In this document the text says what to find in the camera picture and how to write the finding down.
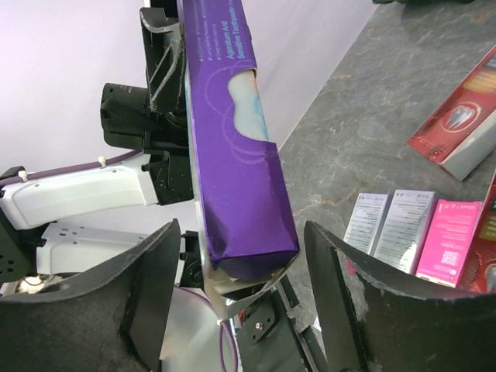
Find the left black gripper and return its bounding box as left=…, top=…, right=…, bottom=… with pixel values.
left=100, top=8, right=188, bottom=150

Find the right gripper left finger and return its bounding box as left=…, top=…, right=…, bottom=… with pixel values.
left=1, top=220, right=181, bottom=371

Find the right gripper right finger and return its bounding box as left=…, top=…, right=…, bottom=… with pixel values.
left=304, top=221, right=495, bottom=371

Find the red 3d toothpaste box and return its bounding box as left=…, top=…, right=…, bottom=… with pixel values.
left=407, top=49, right=495, bottom=181
left=457, top=181, right=496, bottom=293

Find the purple toothpaste box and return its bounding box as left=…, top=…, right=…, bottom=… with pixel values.
left=182, top=1, right=299, bottom=281

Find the silver toothpaste box right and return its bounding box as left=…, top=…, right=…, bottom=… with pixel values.
left=374, top=189, right=438, bottom=274

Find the silver toothpaste box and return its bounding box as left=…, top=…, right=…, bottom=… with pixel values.
left=374, top=189, right=438, bottom=274
left=343, top=193, right=391, bottom=255

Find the silver toothpaste box left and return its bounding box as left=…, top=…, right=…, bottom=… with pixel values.
left=343, top=193, right=391, bottom=255

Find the pink toothpaste box left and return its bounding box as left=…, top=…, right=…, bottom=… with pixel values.
left=415, top=199, right=482, bottom=288

